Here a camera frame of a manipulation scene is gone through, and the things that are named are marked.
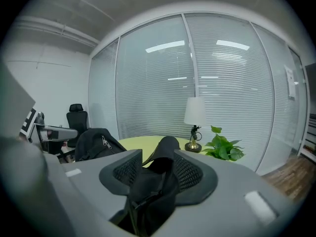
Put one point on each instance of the white shelf unit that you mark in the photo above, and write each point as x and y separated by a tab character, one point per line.
309	142

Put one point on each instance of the black office chair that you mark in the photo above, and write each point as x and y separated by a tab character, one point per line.
77	121

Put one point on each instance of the yellow-green round table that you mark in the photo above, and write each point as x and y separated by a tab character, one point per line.
138	143

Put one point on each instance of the white paper notice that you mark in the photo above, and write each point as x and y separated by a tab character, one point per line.
290	81

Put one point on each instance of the green potted plant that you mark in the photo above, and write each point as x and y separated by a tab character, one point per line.
223	148

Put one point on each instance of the black backpack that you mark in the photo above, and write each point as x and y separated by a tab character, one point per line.
153	189

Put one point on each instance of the white shade table lamp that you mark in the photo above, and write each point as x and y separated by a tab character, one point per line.
195	110

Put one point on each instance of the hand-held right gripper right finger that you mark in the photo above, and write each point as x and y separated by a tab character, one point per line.
222	206

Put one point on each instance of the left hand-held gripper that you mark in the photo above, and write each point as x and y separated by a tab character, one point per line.
14	107

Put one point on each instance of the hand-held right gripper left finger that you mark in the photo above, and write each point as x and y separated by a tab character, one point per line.
84	181

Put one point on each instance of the white ceiling pipe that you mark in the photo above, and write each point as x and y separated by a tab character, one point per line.
56	32

